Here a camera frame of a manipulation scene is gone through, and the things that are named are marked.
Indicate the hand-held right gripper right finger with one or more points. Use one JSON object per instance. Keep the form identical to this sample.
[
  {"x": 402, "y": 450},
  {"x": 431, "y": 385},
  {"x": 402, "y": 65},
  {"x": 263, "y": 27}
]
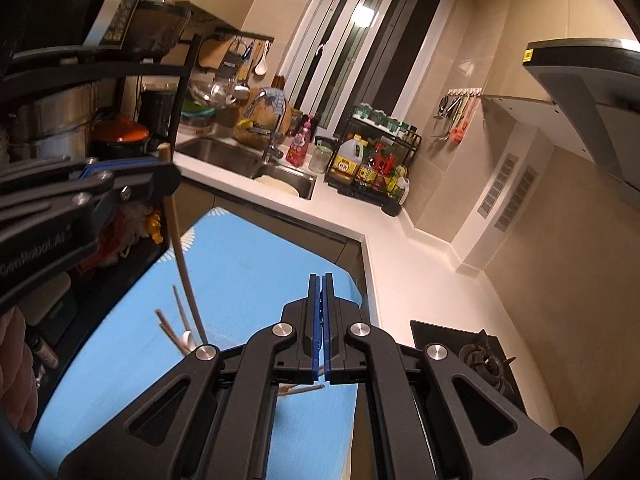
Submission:
[{"x": 327, "y": 310}]

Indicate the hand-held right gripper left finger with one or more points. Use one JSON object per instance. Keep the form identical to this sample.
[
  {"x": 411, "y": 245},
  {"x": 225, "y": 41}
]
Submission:
[{"x": 314, "y": 310}]

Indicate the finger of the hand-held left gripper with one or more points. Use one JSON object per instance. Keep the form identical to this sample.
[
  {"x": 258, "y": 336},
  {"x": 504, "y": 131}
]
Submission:
[
  {"x": 120, "y": 163},
  {"x": 150, "y": 182}
]

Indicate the clear plastic container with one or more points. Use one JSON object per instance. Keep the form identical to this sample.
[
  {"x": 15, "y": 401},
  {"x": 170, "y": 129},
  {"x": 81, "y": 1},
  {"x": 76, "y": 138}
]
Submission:
[{"x": 220, "y": 340}]

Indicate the white spoon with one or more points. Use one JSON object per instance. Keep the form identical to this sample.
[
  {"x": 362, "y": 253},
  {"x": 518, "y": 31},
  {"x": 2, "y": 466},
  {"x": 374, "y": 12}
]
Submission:
[{"x": 187, "y": 341}]

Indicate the person's left hand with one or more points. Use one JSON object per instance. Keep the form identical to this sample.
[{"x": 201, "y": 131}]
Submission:
[{"x": 17, "y": 365}]

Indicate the black pot orange lid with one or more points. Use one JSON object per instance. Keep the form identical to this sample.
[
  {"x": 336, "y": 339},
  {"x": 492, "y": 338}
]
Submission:
[{"x": 120, "y": 132}]

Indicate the yellow plastic item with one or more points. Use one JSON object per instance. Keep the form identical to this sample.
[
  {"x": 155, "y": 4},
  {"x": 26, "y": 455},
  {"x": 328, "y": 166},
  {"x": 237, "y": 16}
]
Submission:
[{"x": 155, "y": 227}]

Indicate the white storage box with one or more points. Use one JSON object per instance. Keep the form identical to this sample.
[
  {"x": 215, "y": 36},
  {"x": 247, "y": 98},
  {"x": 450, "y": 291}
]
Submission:
[{"x": 45, "y": 300}]

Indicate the black jug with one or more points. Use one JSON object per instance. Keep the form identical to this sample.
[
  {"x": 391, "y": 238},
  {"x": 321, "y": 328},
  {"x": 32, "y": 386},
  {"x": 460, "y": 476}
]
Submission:
[{"x": 156, "y": 112}]

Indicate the red plastic bag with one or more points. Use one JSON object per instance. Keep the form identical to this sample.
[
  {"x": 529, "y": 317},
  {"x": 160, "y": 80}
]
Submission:
[{"x": 112, "y": 250}]

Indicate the stainless steel sink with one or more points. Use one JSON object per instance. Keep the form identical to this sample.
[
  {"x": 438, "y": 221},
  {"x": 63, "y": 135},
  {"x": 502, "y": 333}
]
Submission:
[{"x": 215, "y": 152}]

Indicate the blue table cover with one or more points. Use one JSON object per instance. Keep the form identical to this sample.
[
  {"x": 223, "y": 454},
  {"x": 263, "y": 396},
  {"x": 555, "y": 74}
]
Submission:
[{"x": 250, "y": 270}]

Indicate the stainless steel pot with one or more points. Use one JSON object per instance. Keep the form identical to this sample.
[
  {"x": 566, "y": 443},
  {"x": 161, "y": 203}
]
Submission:
[{"x": 50, "y": 120}]

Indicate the green bowl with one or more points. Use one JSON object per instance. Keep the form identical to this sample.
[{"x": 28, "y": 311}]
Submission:
[{"x": 197, "y": 108}]

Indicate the black shelf rack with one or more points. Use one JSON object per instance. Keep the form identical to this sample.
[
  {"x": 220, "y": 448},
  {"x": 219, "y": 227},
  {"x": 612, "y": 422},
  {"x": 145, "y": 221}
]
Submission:
[{"x": 182, "y": 85}]

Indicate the black gas stove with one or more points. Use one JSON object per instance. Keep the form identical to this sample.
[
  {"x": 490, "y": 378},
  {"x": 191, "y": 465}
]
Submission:
[{"x": 430, "y": 332}]

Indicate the wooden cutting board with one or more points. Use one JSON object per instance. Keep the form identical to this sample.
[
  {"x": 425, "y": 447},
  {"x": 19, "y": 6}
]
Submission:
[{"x": 250, "y": 137}]

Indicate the glass bowl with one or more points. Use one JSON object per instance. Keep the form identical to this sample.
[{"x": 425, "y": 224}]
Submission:
[{"x": 212, "y": 91}]

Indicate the yellow sponge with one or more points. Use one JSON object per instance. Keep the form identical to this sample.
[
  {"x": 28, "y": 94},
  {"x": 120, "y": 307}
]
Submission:
[{"x": 246, "y": 124}]

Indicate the small black container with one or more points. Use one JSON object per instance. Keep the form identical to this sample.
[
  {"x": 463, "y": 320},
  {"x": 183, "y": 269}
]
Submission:
[{"x": 392, "y": 208}]

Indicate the white plate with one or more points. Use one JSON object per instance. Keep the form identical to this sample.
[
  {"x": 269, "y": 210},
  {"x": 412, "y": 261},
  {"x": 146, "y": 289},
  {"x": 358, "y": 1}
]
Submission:
[{"x": 277, "y": 184}]

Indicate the metal faucet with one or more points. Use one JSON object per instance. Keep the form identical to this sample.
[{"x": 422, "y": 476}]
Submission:
[{"x": 272, "y": 145}]

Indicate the metal ladle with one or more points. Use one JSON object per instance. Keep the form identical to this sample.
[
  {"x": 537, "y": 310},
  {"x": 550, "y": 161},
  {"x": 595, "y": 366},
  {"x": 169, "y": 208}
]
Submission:
[{"x": 242, "y": 89}]

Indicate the brown plastic container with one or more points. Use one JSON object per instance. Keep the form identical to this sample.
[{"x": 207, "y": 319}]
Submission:
[{"x": 157, "y": 30}]

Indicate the hanging wooden board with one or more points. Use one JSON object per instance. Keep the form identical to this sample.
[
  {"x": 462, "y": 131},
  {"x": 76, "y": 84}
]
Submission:
[{"x": 212, "y": 54}]

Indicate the dark sauce bottle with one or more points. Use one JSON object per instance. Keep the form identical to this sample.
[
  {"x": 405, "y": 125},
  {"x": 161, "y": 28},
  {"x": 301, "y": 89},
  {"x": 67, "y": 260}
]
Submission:
[{"x": 369, "y": 170}]

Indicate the metal grater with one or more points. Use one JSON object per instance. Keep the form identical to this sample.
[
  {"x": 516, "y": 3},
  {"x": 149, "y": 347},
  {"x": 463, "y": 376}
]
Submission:
[{"x": 231, "y": 60}]

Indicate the yellow label oil bottle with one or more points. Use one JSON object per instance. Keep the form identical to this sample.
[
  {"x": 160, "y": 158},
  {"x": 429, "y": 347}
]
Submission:
[{"x": 347, "y": 162}]

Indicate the blue dish cloth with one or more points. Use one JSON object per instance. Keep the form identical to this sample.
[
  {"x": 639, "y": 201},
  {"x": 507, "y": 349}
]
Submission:
[{"x": 274, "y": 100}]

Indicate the glass jar green lid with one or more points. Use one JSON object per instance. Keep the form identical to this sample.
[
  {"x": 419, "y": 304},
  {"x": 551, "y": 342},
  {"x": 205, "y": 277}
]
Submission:
[{"x": 320, "y": 159}]

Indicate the red sauce bottle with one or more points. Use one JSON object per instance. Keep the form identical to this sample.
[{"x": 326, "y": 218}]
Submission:
[{"x": 389, "y": 170}]

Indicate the pink dish soap bottle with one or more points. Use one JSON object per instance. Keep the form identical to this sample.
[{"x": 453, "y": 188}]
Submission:
[{"x": 299, "y": 145}]

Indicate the white ladle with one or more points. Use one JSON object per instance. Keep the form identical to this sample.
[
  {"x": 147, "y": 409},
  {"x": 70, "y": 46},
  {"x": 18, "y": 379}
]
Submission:
[{"x": 261, "y": 65}]

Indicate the black microwave oven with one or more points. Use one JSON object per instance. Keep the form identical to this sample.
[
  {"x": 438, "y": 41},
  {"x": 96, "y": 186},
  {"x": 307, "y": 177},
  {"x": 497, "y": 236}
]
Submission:
[{"x": 60, "y": 5}]

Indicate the row of spice jars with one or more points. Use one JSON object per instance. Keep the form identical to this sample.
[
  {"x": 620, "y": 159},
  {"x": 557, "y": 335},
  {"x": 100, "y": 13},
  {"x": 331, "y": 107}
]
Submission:
[{"x": 385, "y": 119}]

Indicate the white framed window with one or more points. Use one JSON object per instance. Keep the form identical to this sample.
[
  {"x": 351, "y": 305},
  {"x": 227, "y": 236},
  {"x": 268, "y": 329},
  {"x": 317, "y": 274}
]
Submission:
[{"x": 310, "y": 35}]

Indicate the orange kitchen tool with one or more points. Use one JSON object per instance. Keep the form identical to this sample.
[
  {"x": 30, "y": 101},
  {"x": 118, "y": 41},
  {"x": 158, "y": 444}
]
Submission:
[{"x": 460, "y": 127}]

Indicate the grey range hood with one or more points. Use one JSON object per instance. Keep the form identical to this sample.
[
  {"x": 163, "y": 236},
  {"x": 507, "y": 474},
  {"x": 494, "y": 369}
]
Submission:
[{"x": 590, "y": 75}]

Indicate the wall vent grille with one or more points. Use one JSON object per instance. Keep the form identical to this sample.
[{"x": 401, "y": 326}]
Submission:
[
  {"x": 516, "y": 199},
  {"x": 497, "y": 185}
]

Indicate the hanging utensils on wall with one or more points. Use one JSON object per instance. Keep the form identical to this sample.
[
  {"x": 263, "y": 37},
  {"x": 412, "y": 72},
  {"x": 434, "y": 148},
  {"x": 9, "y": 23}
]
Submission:
[{"x": 447, "y": 115}]

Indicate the white wall hook rail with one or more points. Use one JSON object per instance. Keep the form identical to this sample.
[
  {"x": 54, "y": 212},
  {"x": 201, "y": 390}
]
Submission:
[{"x": 465, "y": 92}]

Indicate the beige wall cabinet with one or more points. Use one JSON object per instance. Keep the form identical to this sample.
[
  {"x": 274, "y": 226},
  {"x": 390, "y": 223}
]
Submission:
[{"x": 515, "y": 107}]

